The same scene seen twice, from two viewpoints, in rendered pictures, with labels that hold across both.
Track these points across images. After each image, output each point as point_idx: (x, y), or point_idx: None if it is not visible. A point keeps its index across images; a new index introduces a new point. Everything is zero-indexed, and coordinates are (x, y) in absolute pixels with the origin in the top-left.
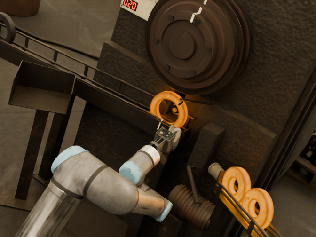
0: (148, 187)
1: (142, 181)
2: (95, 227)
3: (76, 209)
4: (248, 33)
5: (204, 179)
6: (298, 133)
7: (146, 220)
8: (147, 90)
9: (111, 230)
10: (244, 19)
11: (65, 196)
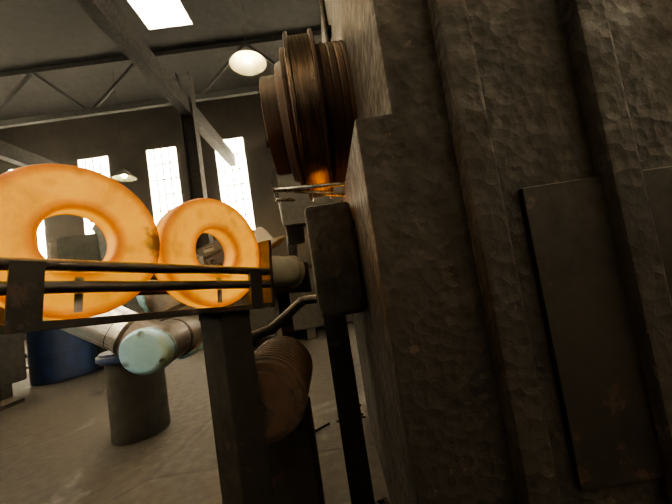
0: (174, 318)
1: (164, 305)
2: (331, 482)
3: (337, 453)
4: (311, 33)
5: (374, 339)
6: None
7: (367, 473)
8: None
9: (348, 494)
10: (307, 28)
11: None
